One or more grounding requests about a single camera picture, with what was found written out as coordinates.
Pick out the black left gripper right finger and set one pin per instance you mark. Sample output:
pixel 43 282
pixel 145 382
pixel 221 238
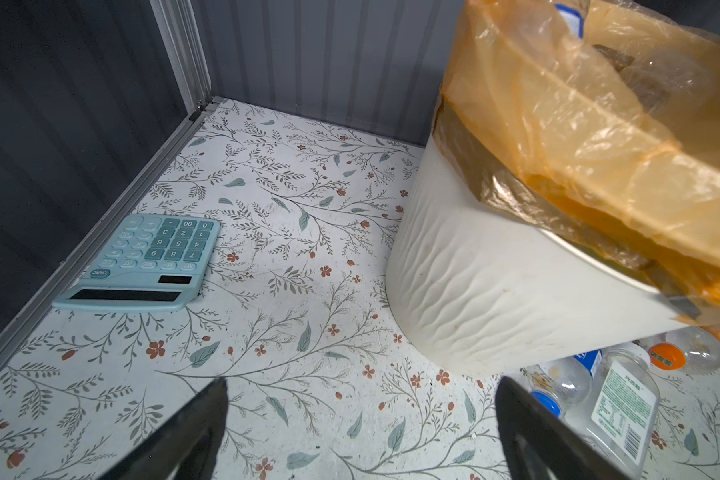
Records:
pixel 537 445

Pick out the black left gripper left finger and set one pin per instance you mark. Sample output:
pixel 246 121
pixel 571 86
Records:
pixel 186 446

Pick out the orange label clear bottle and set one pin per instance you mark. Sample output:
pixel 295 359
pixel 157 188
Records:
pixel 689 350

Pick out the blue label water bottle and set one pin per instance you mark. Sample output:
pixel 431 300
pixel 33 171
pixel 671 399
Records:
pixel 563 384

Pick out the cream ribbed waste bin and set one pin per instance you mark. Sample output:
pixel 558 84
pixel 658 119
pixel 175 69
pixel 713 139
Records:
pixel 479 293

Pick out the orange plastic bin liner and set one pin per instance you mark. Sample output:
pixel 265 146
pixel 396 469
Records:
pixel 609 138

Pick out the teal desk calculator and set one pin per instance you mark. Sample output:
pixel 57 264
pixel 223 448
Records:
pixel 151 263

